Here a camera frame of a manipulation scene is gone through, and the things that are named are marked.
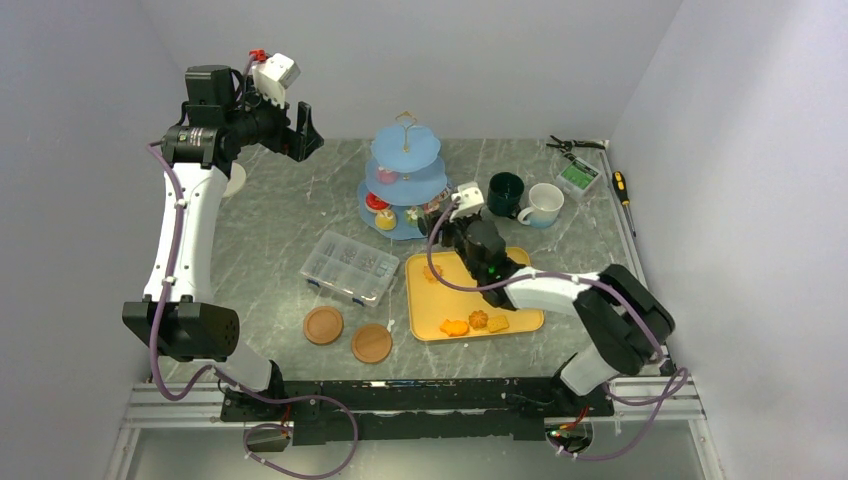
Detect white mug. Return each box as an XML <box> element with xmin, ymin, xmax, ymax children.
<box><xmin>516</xmin><ymin>183</ymin><xmax>565</xmax><ymax>229</ymax></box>

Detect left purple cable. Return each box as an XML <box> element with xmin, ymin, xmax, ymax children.
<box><xmin>145</xmin><ymin>56</ymin><xmax>360</xmax><ymax>479</ymax></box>

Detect clear plastic screw box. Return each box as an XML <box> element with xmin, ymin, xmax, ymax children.
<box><xmin>300</xmin><ymin>231</ymin><xmax>400</xmax><ymax>307</ymax></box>

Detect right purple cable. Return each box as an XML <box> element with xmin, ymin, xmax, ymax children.
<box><xmin>425</xmin><ymin>198</ymin><xmax>690</xmax><ymax>464</ymax></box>

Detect black pliers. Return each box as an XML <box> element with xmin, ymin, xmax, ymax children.
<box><xmin>545</xmin><ymin>135</ymin><xmax>607</xmax><ymax>155</ymax></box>

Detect blue three-tier cake stand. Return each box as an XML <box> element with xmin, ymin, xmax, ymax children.
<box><xmin>357</xmin><ymin>111</ymin><xmax>451</xmax><ymax>241</ymax></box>

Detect green cupcake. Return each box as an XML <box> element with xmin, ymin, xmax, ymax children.
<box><xmin>404</xmin><ymin>206</ymin><xmax>424</xmax><ymax>228</ymax></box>

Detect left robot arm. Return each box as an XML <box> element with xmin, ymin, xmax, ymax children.
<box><xmin>122</xmin><ymin>51</ymin><xmax>323</xmax><ymax>420</ymax></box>

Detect purple cupcake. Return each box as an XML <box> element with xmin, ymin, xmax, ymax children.
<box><xmin>376</xmin><ymin>166</ymin><xmax>398</xmax><ymax>185</ymax></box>

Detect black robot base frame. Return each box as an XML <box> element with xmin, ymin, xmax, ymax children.
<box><xmin>220</xmin><ymin>377</ymin><xmax>614</xmax><ymax>446</ymax></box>

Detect red donut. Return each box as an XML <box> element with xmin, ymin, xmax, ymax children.
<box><xmin>365</xmin><ymin>192</ymin><xmax>391</xmax><ymax>214</ymax></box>

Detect yellow cupcake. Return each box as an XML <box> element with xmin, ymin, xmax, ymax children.
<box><xmin>374</xmin><ymin>208</ymin><xmax>398</xmax><ymax>231</ymax></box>

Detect yellow black screwdriver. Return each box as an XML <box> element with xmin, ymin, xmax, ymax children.
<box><xmin>612</xmin><ymin>171</ymin><xmax>637</xmax><ymax>238</ymax></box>

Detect brown round coaster left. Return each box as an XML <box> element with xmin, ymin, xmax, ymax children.
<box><xmin>303</xmin><ymin>306</ymin><xmax>344</xmax><ymax>345</ymax></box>

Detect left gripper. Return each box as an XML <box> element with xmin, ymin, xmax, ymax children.
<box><xmin>225</xmin><ymin>77</ymin><xmax>323</xmax><ymax>162</ymax></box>

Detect aluminium rail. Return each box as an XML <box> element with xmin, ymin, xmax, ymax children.
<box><xmin>125</xmin><ymin>377</ymin><xmax>706</xmax><ymax>428</ymax></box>

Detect white tape roll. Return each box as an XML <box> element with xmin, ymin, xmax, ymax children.
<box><xmin>223</xmin><ymin>162</ymin><xmax>247</xmax><ymax>198</ymax></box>

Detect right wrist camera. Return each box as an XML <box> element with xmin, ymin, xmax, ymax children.
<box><xmin>449</xmin><ymin>181</ymin><xmax>485</xmax><ymax>222</ymax></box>

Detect yellow serving tray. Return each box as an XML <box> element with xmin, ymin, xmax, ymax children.
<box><xmin>405</xmin><ymin>253</ymin><xmax>544</xmax><ymax>342</ymax></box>

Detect dark green mug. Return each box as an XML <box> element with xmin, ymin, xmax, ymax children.
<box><xmin>486</xmin><ymin>172</ymin><xmax>525</xmax><ymax>219</ymax></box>

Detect green label plastic box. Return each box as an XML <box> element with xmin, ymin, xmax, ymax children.
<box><xmin>554</xmin><ymin>154</ymin><xmax>603</xmax><ymax>202</ymax></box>

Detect flower shaped orange cookie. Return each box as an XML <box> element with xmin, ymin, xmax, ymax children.
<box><xmin>423</xmin><ymin>264</ymin><xmax>443</xmax><ymax>283</ymax></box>

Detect brown round coaster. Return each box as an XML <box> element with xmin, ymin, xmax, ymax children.
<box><xmin>303</xmin><ymin>306</ymin><xmax>344</xmax><ymax>345</ymax></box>
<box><xmin>351</xmin><ymin>324</ymin><xmax>393</xmax><ymax>364</ymax></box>

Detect square yellow cracker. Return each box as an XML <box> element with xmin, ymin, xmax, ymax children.
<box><xmin>486</xmin><ymin>315</ymin><xmax>510</xmax><ymax>333</ymax></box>

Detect brown round coaster right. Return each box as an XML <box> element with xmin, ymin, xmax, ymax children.
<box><xmin>351</xmin><ymin>324</ymin><xmax>393</xmax><ymax>364</ymax></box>

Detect purple cable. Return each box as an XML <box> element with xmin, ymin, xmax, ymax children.
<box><xmin>145</xmin><ymin>56</ymin><xmax>360</xmax><ymax>479</ymax></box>
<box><xmin>425</xmin><ymin>198</ymin><xmax>690</xmax><ymax>464</ymax></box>

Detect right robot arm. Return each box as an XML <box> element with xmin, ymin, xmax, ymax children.
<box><xmin>418</xmin><ymin>206</ymin><xmax>676</xmax><ymax>415</ymax></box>

